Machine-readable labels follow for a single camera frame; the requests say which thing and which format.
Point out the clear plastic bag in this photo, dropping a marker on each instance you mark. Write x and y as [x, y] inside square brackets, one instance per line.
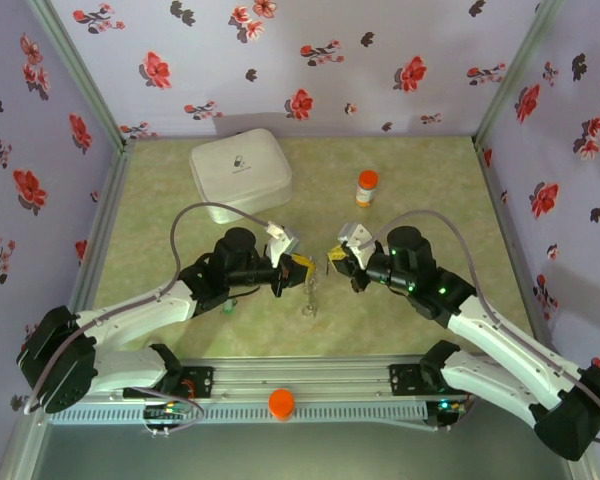
[310, 295]

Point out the green key fob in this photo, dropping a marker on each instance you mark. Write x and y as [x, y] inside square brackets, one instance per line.
[228, 308]

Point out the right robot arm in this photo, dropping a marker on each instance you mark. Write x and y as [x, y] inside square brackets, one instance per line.
[505, 340]

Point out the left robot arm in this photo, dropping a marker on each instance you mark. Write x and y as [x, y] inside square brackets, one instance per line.
[130, 315]

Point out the orange-capped pill bottle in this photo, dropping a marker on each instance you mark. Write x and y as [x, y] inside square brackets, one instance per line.
[366, 192]

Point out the white medicine case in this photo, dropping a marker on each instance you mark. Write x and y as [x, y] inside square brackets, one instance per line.
[240, 170]

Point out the orange round button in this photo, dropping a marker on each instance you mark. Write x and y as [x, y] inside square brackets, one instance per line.
[281, 404]

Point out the small green circuit board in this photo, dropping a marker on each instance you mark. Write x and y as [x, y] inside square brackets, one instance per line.
[167, 412]
[447, 407]

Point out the grey metal panel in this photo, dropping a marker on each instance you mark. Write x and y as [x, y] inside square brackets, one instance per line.
[300, 455]

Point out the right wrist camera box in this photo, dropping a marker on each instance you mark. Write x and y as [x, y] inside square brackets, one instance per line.
[355, 237]

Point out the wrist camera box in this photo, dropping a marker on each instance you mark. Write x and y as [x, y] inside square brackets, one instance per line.
[355, 237]
[282, 245]

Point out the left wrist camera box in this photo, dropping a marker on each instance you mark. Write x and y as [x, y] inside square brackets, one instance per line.
[282, 245]

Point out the aluminium front rail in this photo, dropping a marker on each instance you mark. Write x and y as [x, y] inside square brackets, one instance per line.
[300, 372]

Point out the aluminium side rail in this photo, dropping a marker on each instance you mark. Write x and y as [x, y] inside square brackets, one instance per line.
[497, 200]
[111, 200]

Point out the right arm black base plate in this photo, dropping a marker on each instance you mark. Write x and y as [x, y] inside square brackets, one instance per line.
[402, 377]

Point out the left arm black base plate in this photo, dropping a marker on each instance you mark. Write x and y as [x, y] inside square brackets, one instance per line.
[202, 380]

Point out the aluminium corner post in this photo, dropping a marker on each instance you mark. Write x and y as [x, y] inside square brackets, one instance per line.
[517, 75]
[82, 80]

